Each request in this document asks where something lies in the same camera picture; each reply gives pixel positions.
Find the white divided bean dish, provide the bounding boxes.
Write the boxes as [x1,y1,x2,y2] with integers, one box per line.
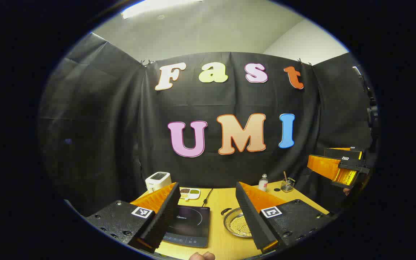
[179,188,201,201]

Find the pile of yellow soybeans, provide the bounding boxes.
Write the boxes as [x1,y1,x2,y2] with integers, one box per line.
[230,216,252,237]

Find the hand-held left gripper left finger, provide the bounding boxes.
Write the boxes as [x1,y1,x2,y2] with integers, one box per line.
[85,182,181,253]

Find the black power cable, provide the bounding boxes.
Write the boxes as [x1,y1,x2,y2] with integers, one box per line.
[201,188,214,207]

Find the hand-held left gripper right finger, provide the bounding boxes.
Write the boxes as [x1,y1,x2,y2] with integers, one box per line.
[235,181,334,254]

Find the white toaster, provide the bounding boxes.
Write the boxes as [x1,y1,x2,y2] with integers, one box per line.
[145,172,172,193]

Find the stainless steel pot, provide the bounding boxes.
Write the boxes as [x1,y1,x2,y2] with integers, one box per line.
[221,207,254,239]

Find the black induction cooktop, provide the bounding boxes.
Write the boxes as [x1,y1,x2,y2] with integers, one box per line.
[163,205,211,248]

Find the clear glass holder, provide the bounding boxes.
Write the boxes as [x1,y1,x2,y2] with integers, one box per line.
[281,177,296,193]

